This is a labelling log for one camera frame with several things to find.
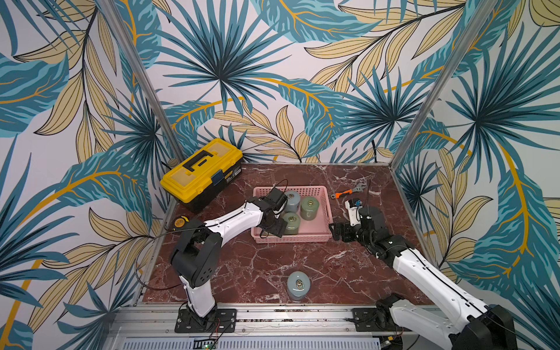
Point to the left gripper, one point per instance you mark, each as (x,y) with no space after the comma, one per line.
(279,229)

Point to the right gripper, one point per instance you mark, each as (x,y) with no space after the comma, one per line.
(346,230)

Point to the green tea canister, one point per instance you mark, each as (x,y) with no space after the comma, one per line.
(293,223)
(309,207)

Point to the pink plastic basket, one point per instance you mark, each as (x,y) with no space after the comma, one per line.
(315,231)

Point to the blue-grey tea canister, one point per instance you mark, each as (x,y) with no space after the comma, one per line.
(293,201)
(298,285)

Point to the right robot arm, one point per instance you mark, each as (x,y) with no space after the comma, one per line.
(467,322)

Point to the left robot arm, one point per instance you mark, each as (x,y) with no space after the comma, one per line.
(197,252)

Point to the blue-grey tea canister back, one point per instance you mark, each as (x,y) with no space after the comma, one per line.
(293,201)

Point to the orange adjustable wrench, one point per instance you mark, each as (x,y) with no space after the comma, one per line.
(358,188)

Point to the yellow black toolbox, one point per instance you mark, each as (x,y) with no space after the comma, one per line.
(197,181)

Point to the yellow black tape measure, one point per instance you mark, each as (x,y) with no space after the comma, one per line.
(180,223)

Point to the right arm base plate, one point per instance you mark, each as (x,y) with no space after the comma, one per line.
(374,320)

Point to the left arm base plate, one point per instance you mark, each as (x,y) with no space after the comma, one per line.
(218,320)

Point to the aluminium front rail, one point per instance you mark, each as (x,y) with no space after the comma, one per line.
(281,326)

